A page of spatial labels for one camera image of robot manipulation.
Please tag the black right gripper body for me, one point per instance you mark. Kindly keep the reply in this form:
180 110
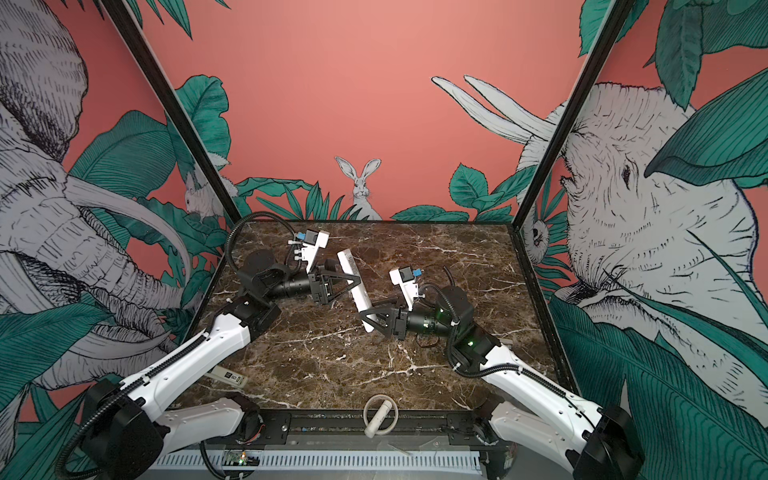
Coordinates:
405 323

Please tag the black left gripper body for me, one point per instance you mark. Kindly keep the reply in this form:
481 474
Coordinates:
313 278

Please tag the white remote control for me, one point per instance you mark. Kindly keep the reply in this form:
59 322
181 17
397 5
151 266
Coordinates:
359 292

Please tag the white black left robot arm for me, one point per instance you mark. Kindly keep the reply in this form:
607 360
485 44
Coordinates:
127 426

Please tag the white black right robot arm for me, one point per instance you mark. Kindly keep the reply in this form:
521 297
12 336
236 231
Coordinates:
587 440

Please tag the white remote battery cover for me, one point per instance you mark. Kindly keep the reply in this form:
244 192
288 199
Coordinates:
227 376

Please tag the small green circuit board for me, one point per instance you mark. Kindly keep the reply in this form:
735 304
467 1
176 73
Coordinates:
237 459

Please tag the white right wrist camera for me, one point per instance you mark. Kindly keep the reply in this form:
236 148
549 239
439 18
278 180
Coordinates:
406 279

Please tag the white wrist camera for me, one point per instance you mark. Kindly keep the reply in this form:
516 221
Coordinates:
305 246
406 279

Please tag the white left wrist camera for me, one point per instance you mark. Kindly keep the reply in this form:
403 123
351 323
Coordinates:
305 246

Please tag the white slotted cable duct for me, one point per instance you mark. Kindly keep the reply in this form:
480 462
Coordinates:
461 462

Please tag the black left corner frame post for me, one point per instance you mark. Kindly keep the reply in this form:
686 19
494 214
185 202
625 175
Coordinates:
123 20

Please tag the black corner frame post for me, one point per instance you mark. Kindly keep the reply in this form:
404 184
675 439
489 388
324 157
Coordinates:
613 23
123 20

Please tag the black right corner frame post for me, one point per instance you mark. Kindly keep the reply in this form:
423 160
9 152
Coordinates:
613 23

